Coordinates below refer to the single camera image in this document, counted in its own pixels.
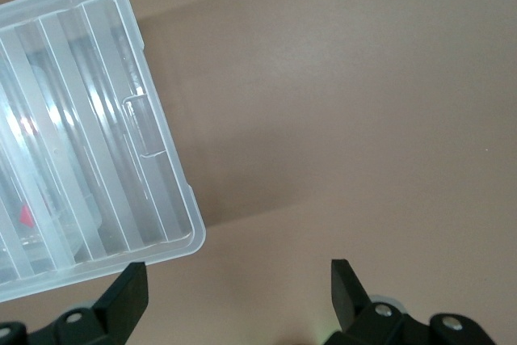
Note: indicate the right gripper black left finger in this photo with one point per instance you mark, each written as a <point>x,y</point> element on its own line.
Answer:
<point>125,304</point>

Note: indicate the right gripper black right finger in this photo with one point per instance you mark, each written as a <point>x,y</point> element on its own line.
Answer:
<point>351,308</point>

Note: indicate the clear ribbed plastic lid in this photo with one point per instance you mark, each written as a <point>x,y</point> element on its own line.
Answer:
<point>161,183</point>

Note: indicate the clear plastic storage box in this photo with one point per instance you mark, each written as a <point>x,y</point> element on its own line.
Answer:
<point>48,199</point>

